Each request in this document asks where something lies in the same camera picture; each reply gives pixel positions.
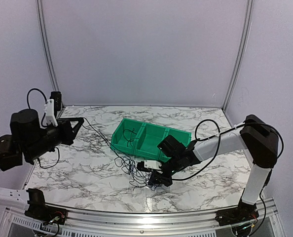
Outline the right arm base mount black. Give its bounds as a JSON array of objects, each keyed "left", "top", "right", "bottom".
[{"left": 215, "top": 205, "right": 259, "bottom": 226}]

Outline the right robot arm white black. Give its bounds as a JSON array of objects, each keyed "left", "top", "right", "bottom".
[{"left": 137, "top": 115, "right": 284, "bottom": 221}]

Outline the right aluminium corner post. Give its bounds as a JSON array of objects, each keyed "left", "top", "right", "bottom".
[{"left": 222, "top": 0, "right": 255, "bottom": 113}]

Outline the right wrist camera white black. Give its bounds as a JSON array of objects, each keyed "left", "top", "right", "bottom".
[{"left": 137, "top": 160, "right": 162, "bottom": 172}]

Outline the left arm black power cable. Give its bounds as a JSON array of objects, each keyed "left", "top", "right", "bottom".
[{"left": 0, "top": 88, "right": 61, "bottom": 169}]

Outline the green three-compartment plastic bin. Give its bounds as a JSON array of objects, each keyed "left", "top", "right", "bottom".
[{"left": 111, "top": 118, "right": 191, "bottom": 162}]

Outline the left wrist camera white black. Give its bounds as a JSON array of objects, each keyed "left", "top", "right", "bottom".
[{"left": 41, "top": 91, "right": 62, "bottom": 127}]

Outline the aluminium corner post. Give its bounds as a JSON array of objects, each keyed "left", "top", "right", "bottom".
[
  {"left": 222, "top": 0, "right": 255, "bottom": 113},
  {"left": 36, "top": 0, "right": 60, "bottom": 91}
]

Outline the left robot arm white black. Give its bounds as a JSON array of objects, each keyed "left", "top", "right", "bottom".
[{"left": 0, "top": 109, "right": 84, "bottom": 220}]

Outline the thin black cable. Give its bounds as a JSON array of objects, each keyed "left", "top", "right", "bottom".
[
  {"left": 81, "top": 118, "right": 117, "bottom": 153},
  {"left": 122, "top": 127, "right": 139, "bottom": 149}
]

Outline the aluminium front frame rail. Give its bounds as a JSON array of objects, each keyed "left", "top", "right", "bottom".
[{"left": 0, "top": 198, "right": 285, "bottom": 237}]

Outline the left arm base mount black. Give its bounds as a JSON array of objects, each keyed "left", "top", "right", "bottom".
[{"left": 24, "top": 206, "right": 68, "bottom": 225}]

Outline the left aluminium corner post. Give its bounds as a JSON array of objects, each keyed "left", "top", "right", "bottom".
[{"left": 36, "top": 0, "right": 60, "bottom": 91}]

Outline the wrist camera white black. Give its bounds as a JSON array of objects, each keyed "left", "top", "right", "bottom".
[
  {"left": 41, "top": 91, "right": 62, "bottom": 127},
  {"left": 137, "top": 160, "right": 162, "bottom": 172}
]

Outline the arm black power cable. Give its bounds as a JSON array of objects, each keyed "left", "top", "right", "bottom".
[
  {"left": 0, "top": 88, "right": 61, "bottom": 169},
  {"left": 172, "top": 119, "right": 285, "bottom": 181}
]

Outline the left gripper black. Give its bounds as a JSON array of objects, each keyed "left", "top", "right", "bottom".
[{"left": 25, "top": 117, "right": 83, "bottom": 161}]

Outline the black cable pile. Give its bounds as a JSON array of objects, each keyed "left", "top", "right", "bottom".
[{"left": 114, "top": 157, "right": 167, "bottom": 192}]

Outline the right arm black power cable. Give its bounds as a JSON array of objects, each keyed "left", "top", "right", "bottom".
[{"left": 172, "top": 119, "right": 285, "bottom": 181}]

